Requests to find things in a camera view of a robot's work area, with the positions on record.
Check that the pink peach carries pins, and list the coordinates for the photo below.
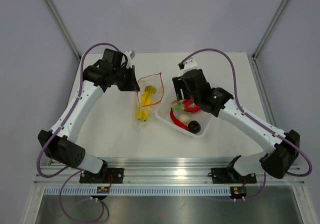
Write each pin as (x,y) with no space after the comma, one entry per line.
(174,104)

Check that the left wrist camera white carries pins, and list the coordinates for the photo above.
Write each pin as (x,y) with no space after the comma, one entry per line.
(130,54)

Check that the left small circuit board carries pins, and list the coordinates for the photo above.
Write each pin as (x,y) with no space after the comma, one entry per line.
(103,190)

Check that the red chili pepper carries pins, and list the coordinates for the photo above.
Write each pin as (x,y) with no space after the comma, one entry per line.
(176,121)

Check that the right aluminium frame post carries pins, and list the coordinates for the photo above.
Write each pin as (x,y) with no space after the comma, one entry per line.
(270,28)

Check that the red dragon fruit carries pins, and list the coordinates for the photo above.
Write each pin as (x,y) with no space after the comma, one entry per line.
(186,105)

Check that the left aluminium frame post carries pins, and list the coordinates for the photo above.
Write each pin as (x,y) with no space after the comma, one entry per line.
(63,29)

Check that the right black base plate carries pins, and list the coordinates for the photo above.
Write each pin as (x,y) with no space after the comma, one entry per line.
(220,175)

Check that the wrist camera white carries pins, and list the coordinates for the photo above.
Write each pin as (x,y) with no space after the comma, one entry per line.
(187,65)
(130,54)

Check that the yellow banana bunch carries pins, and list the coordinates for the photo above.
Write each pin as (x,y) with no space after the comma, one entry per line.
(143,113)

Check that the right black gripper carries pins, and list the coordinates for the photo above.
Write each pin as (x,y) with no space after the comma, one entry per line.
(179,83)

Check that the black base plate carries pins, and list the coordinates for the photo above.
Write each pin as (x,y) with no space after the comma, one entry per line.
(105,176)
(220,175)

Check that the white egg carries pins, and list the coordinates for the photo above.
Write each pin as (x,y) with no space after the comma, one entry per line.
(184,118)

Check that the dark purple mangosteen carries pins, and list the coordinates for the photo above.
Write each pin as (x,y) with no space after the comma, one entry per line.
(194,127)

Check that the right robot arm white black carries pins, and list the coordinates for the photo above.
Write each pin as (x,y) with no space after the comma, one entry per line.
(279,147)

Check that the aluminium mounting rail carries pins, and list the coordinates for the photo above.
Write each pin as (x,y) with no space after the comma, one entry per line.
(161,172)

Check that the white slotted cable duct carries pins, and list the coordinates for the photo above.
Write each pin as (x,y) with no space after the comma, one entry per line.
(194,191)

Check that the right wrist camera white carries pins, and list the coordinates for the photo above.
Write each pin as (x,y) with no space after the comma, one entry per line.
(187,65)

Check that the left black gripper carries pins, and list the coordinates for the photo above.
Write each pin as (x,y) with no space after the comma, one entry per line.
(132,85)

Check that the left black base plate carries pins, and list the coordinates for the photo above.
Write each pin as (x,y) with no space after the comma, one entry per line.
(105,176)

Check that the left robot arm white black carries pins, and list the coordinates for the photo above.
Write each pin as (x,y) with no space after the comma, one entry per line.
(59,143)

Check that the white plastic perforated basket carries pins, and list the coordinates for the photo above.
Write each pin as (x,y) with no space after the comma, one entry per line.
(204,117)

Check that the small circuit board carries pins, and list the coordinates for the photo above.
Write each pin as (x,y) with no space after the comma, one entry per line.
(103,190)
(238,191)

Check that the aluminium frame post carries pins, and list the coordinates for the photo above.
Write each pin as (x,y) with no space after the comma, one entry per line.
(270,28)
(63,29)

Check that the right small circuit board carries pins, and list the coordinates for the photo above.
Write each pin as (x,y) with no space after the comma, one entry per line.
(238,191)

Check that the clear zip bag orange zipper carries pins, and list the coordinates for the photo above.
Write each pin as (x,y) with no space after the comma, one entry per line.
(157,81)

